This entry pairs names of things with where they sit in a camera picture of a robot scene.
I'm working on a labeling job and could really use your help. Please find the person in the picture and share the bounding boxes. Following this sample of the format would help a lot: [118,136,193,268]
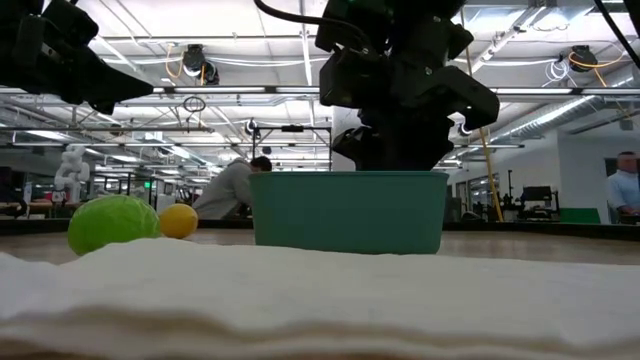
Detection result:
[606,151,640,225]
[192,155,274,220]

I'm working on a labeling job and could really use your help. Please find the white pillar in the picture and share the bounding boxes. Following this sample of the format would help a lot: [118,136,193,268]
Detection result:
[331,106,362,172]

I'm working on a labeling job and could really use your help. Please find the yellow hanging cable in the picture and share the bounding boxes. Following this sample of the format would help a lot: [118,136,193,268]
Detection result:
[464,47,505,224]

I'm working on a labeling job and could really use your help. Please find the teal plastic container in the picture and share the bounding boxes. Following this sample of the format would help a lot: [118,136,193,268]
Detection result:
[247,171,450,256]

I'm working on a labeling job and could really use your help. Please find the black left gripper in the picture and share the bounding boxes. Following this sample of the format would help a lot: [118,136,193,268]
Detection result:
[0,0,153,115]

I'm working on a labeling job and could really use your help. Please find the green toy cabbage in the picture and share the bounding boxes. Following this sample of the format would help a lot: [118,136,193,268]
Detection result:
[67,194,162,257]

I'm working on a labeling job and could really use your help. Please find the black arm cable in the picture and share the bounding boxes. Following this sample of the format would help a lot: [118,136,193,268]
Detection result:
[252,0,374,51]

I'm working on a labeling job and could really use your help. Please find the black aluminium table frame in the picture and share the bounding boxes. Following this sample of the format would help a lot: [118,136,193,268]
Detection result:
[0,217,640,242]

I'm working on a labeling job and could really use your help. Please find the black metal stand frame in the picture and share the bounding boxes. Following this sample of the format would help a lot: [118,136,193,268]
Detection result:
[251,124,334,174]

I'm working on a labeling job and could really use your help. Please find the yellow toy lemon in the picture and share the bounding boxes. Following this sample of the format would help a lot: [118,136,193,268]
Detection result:
[159,203,200,240]

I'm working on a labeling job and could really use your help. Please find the green board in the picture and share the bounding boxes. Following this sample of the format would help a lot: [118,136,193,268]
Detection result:
[559,207,602,225]

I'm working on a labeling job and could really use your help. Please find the long ceiling light strip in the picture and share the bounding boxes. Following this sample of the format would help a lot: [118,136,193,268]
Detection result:
[0,85,640,97]

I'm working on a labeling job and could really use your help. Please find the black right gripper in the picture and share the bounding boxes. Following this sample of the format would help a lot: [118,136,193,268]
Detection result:
[315,22,501,172]

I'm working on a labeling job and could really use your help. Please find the white folded cloth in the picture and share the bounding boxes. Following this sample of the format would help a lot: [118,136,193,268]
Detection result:
[0,237,640,360]

